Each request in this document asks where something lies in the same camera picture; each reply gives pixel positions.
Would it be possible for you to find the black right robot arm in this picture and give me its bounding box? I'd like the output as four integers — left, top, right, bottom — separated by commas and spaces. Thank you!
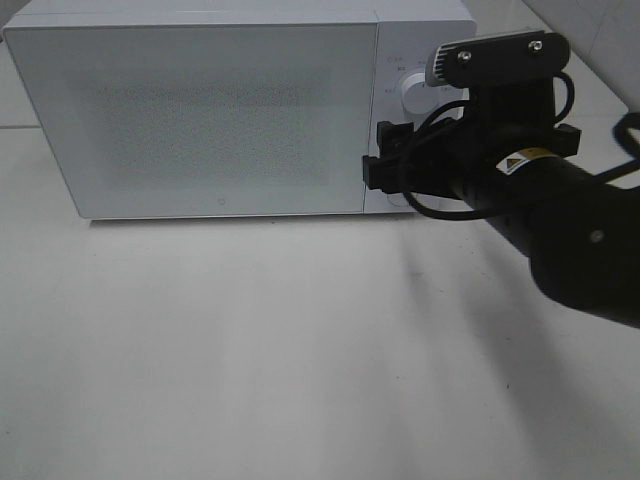
362, 30, 639, 327

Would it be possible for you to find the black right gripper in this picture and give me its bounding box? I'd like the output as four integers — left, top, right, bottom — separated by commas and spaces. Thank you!
362, 30, 580, 198

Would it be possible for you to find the white microwave oven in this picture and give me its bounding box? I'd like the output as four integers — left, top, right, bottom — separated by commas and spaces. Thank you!
2, 1, 476, 214

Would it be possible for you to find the white microwave door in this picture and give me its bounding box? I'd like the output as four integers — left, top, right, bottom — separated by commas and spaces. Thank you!
6, 24, 376, 220

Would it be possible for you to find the white upper microwave knob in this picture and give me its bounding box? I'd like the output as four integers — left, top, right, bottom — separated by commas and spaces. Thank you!
399, 70, 439, 115

